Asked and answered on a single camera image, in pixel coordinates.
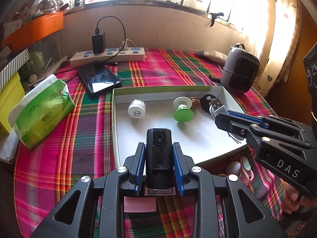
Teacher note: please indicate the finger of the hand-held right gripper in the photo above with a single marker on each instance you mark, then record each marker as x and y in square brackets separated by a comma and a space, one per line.
[232, 126]
[247, 117]

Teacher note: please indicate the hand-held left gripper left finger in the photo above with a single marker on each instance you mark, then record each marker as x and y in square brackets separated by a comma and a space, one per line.
[139, 164]

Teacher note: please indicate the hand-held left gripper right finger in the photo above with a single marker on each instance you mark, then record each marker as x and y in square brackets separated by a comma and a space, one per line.
[178, 164]

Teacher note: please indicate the black rectangular lighter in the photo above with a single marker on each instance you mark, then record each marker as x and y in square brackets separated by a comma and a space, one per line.
[158, 153]

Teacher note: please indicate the black key fob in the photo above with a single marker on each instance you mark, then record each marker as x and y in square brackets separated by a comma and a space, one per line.
[206, 101]

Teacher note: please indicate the white ball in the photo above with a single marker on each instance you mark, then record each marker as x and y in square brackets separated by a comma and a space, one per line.
[234, 167]

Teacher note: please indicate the pink nail clipper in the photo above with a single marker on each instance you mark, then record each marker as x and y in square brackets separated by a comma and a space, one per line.
[246, 172]

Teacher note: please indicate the green white cardboard box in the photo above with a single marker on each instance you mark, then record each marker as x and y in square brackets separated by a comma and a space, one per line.
[161, 121]

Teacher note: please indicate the green and white spool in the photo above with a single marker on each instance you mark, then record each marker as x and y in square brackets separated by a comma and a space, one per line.
[183, 114]

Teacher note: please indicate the small white ribbed jar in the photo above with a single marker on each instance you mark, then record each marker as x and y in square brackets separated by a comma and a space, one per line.
[136, 108]

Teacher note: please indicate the person's right hand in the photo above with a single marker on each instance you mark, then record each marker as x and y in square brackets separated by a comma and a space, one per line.
[291, 200]

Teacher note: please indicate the grey space heater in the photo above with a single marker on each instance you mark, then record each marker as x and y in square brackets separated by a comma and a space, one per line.
[240, 69]

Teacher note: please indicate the heart patterned curtain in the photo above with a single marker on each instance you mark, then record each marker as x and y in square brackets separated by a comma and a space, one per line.
[279, 29]

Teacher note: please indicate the black smartphone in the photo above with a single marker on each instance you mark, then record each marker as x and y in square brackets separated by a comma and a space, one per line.
[99, 79]

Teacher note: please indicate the black window latch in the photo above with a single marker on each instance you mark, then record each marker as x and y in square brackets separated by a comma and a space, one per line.
[215, 17]

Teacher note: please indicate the white power strip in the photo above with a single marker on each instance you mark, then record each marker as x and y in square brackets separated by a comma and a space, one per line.
[123, 55]

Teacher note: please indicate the green tissue pack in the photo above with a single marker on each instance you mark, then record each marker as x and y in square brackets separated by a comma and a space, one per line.
[42, 111]

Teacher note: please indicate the white plug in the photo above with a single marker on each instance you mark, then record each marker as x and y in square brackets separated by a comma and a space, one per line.
[123, 47]

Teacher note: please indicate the black charger adapter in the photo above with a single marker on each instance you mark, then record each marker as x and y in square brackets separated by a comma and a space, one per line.
[98, 43]

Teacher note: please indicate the yellow box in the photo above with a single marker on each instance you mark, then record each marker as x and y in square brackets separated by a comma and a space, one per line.
[10, 104]

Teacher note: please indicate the clear storage box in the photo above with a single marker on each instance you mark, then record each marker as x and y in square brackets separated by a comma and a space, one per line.
[47, 52]

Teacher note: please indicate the small black sill object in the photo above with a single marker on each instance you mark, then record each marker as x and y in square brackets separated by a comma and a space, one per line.
[77, 2]

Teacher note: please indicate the orange tray with clutter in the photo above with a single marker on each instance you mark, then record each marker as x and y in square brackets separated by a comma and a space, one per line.
[44, 0]

